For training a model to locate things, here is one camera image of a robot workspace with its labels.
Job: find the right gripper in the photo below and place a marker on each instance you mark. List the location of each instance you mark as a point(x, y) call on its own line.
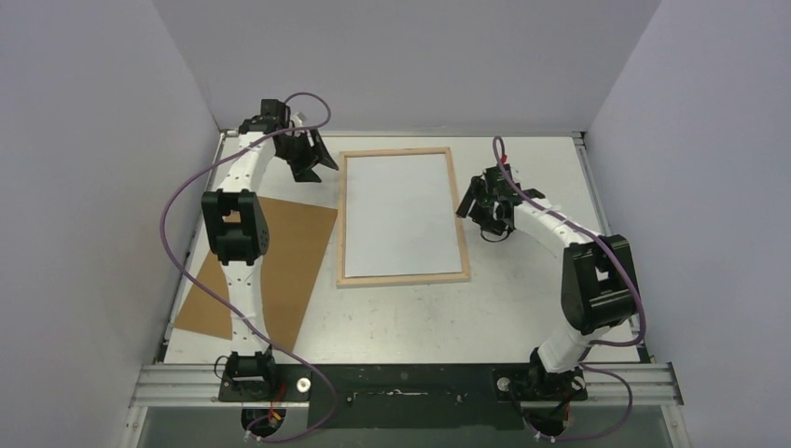
point(480, 202)

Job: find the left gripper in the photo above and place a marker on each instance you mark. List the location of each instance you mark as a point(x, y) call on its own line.
point(304, 170)

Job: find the glossy photo print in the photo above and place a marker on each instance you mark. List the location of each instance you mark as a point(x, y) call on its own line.
point(402, 213)

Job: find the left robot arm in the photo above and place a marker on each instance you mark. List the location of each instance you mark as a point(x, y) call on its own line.
point(239, 236)

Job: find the brown cardboard backing board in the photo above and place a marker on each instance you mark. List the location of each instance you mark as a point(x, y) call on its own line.
point(300, 235)

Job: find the white wooden picture frame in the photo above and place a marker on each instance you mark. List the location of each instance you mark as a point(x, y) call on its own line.
point(402, 216)

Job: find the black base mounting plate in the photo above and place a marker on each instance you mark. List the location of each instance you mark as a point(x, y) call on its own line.
point(403, 396)

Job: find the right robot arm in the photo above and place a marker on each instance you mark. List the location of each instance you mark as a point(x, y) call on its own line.
point(598, 280)

